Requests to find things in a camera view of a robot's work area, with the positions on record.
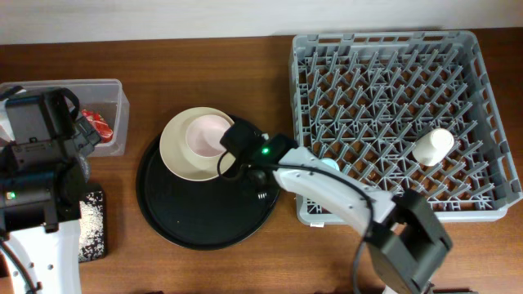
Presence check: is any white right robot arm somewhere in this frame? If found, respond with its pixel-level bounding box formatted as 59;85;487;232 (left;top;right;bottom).
220;119;453;293

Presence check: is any grey dishwasher rack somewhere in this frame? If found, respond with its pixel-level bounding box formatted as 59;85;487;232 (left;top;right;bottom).
289;30;522;222

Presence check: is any white plastic cup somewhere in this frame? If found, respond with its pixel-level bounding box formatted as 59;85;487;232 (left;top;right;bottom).
412;128;454;167

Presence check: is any pile of rice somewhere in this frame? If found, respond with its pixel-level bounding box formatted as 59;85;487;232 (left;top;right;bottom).
78;202;105;262

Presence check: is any black round tray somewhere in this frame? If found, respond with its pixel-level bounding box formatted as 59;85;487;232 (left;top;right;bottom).
136;136;280;250

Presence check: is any clear plastic waste bin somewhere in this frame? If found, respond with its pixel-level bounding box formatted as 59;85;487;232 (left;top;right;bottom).
1;78;130;158

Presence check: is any beige round plate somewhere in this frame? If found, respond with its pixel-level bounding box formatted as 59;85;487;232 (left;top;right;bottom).
159;107;235;181

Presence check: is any pink bowl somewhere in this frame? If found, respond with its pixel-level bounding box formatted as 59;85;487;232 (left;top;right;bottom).
186;114;231;158

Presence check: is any black rectangular food tray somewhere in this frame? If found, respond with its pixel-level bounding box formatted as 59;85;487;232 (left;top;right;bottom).
78;183;108;263

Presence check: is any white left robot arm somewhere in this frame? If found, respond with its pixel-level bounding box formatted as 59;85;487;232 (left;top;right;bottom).
1;86;101;293

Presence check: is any red candy wrapper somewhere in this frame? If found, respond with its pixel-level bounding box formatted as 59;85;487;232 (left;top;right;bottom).
82;109;114;143

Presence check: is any light blue plastic cup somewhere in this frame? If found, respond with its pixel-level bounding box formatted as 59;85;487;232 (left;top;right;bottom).
321;158;340;171

